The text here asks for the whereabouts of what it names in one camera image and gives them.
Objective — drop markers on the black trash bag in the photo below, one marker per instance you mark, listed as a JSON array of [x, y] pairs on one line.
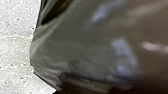
[[100, 50]]

